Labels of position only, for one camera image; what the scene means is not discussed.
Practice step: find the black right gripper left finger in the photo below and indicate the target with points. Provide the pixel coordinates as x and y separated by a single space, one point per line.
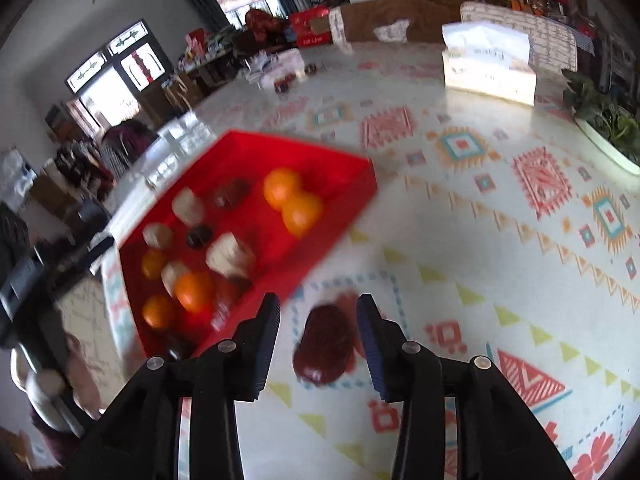
138 435

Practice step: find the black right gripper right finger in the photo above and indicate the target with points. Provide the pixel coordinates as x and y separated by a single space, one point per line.
498 436

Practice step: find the dark red date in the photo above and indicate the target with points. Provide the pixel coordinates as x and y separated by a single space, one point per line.
231 194

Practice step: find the white gloved left hand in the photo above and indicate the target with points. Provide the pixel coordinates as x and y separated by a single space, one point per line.
44 389

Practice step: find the orange tangerine front centre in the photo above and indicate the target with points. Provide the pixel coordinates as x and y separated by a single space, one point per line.
159 312

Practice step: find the orange tangerine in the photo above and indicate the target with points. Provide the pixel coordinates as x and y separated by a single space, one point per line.
194 291
152 263
279 186
300 213
159 312

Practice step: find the orange tangerine front left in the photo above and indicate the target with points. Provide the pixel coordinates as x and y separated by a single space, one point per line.
152 263

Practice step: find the beige rice cake block small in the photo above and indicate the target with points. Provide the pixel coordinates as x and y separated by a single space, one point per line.
157 236

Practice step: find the white rice ball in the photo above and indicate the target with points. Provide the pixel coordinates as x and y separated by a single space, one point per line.
170 275

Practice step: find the large red date centre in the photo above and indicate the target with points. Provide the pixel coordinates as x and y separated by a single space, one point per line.
228 291

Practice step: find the beige rice cake block round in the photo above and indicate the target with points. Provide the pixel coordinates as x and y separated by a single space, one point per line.
188 208

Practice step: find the dark plum back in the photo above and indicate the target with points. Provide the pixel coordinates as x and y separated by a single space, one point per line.
199 236

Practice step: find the red rectangular tray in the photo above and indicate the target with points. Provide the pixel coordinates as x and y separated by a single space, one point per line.
344 182

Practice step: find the beige rice cake block tall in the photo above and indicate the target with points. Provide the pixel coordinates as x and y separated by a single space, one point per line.
229 256

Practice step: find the orange tangerine far right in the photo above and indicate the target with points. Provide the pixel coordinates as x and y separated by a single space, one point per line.
279 186

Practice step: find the orange tangerine upper middle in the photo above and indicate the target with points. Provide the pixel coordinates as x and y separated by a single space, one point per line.
300 213

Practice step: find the white plate of greens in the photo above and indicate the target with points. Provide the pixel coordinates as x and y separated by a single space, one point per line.
607 125

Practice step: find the white tissue box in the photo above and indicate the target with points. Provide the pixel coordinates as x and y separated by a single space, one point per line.
490 59

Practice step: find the red gift box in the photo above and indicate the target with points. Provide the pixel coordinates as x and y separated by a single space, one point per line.
311 27

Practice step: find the patterned chair back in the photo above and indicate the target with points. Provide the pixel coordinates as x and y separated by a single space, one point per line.
552 45

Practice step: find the brown chair back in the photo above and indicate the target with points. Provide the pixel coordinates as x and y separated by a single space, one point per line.
389 21

